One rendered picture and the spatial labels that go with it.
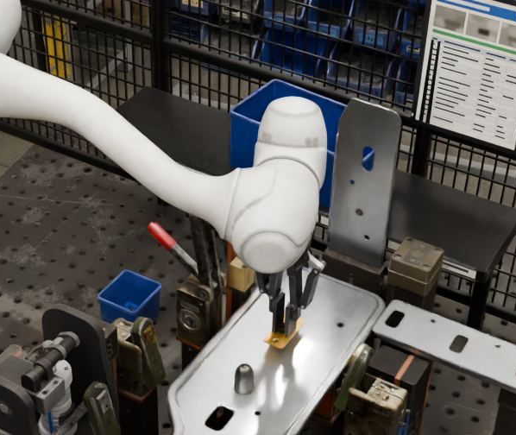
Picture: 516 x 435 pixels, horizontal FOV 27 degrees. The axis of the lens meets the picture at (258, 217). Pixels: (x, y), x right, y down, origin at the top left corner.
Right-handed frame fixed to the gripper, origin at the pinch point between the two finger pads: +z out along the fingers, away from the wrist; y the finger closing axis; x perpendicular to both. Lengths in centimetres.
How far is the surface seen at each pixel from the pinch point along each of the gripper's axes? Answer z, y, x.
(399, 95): 55, -45, 164
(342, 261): 5.8, -0.7, 24.4
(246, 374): 1.4, 0.7, -14.0
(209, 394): 5.4, -4.2, -17.4
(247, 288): 3.9, -11.0, 6.5
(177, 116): 2, -52, 46
